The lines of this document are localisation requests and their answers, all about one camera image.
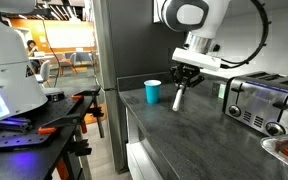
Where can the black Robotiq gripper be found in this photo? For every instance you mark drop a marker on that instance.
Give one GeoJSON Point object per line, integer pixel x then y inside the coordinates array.
{"type": "Point", "coordinates": [188, 71]}

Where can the blue plastic cup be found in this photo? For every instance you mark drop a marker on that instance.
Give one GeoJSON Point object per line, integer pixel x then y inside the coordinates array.
{"type": "Point", "coordinates": [152, 93]}

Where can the grey steel refrigerator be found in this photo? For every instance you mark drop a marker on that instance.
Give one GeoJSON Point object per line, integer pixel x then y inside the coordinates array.
{"type": "Point", "coordinates": [130, 43]}

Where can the chrome and black toaster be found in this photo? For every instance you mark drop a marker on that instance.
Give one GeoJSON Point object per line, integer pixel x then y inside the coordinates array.
{"type": "Point", "coordinates": [260, 100]}

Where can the white base cabinet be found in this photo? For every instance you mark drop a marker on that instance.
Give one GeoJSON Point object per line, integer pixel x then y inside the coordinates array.
{"type": "Point", "coordinates": [140, 160]}

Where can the orange black bar clamp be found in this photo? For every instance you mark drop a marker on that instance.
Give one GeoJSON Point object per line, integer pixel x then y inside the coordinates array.
{"type": "Point", "coordinates": [90, 100]}
{"type": "Point", "coordinates": [55, 126]}

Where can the grey sofa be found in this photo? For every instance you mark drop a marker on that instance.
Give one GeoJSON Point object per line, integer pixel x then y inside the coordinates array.
{"type": "Point", "coordinates": [84, 57]}

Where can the wooden grey lounge chair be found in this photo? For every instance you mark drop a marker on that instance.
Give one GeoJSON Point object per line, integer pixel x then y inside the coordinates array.
{"type": "Point", "coordinates": [69, 61]}

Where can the aluminium foil tray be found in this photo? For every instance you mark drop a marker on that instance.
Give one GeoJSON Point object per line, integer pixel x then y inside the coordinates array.
{"type": "Point", "coordinates": [284, 160]}

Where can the small black table device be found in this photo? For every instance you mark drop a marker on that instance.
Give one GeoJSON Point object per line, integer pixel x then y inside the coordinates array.
{"type": "Point", "coordinates": [54, 96]}

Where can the grey office chair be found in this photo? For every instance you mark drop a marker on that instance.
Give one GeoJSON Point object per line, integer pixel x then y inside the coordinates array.
{"type": "Point", "coordinates": [44, 71]}

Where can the open laptop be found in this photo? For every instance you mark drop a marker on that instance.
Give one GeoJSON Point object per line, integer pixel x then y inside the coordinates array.
{"type": "Point", "coordinates": [39, 54]}

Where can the seated person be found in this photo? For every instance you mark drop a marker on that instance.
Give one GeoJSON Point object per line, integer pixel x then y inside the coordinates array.
{"type": "Point", "coordinates": [32, 53]}

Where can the black perforated robot table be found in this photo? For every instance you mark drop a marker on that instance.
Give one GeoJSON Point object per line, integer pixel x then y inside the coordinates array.
{"type": "Point", "coordinates": [24, 160]}

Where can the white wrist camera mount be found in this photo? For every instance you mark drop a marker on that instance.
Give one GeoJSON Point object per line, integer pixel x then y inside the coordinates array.
{"type": "Point", "coordinates": [197, 59]}

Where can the black aluminium rail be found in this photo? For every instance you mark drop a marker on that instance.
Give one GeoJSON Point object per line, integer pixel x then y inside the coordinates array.
{"type": "Point", "coordinates": [10, 124]}

